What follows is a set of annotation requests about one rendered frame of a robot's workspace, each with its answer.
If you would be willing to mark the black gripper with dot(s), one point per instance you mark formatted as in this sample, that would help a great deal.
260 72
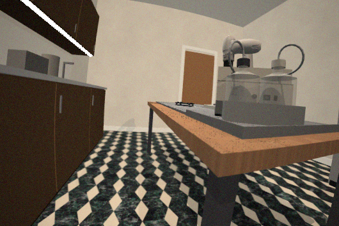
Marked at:
226 64

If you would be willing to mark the translucent plastic bottle with black cap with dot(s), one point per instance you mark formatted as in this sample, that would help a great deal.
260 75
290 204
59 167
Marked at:
242 86

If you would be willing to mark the translucent plastic bottle with grey cap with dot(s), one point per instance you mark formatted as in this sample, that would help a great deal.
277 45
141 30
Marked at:
278 87

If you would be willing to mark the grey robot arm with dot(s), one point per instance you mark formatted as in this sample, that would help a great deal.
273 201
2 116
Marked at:
250 47

